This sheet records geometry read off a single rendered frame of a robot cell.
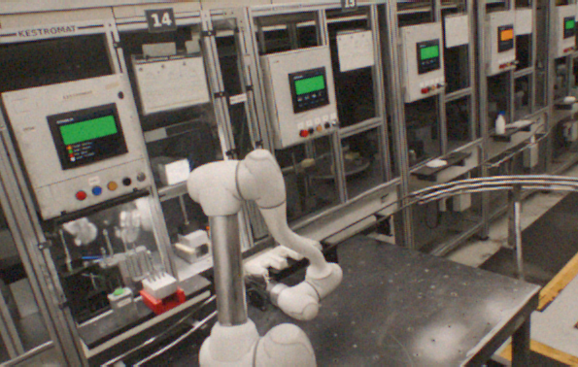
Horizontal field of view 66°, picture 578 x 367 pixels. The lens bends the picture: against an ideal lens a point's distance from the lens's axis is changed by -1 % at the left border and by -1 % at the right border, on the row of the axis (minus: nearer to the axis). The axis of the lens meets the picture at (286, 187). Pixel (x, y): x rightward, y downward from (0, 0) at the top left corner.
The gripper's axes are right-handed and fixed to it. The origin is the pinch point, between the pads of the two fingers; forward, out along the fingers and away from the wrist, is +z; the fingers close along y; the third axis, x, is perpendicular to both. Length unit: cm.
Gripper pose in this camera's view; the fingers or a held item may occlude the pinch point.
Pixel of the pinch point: (249, 279)
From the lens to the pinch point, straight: 202.8
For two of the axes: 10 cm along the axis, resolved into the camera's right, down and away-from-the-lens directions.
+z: -6.3, -1.4, 7.6
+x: -7.6, 3.0, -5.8
